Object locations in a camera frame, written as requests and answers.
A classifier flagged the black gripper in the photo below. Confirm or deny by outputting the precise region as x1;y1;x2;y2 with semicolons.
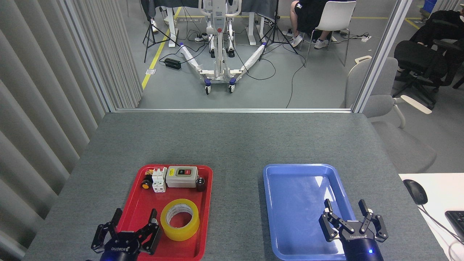
91;208;161;261
319;199;389;261

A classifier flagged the yellow tape roll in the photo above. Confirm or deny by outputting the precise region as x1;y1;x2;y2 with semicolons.
160;199;200;241

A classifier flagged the white terminal block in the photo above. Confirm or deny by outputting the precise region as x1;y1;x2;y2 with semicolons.
152;167;168;193

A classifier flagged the blue plastic tray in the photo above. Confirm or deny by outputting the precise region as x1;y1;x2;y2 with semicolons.
263;163;360;261

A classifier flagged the black computer mouse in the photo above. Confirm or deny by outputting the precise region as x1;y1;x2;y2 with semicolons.
403;179;428;205

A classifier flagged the red plastic tray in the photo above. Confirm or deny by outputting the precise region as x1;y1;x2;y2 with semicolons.
116;165;213;261

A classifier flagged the grey office chair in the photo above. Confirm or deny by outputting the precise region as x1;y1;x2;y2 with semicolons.
341;55;437;174

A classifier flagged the black keyboard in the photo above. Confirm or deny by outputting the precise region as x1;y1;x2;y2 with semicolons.
444;210;464;241

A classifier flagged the grey pleated curtain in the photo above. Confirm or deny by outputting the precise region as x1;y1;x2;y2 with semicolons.
0;0;144;261

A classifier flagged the black office chair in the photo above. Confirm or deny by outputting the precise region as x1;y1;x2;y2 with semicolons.
393;10;464;109

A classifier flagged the white wheeled stand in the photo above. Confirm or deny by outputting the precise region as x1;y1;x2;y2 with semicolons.
179;0;268;95

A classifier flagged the black tripod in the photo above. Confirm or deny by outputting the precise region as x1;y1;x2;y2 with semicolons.
142;0;181;63
258;0;299;61

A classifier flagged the white plastic chair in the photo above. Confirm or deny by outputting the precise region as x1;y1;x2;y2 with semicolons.
304;1;357;67

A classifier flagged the seated person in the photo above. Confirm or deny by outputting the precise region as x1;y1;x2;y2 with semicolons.
410;9;464;47
289;0;336;49

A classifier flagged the grey push button switch box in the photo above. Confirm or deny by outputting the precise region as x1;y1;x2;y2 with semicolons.
166;166;199;188

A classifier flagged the black mouse cable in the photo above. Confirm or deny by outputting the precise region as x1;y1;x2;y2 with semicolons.
420;204;464;244

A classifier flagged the black floor cable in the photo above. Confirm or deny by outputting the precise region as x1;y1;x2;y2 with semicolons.
232;43;277;81
286;51;308;108

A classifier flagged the silver frame rail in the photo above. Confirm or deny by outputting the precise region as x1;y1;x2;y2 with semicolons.
115;108;353;113

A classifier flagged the silver frame post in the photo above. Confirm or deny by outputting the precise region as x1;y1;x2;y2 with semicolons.
352;0;414;113
62;0;118;113

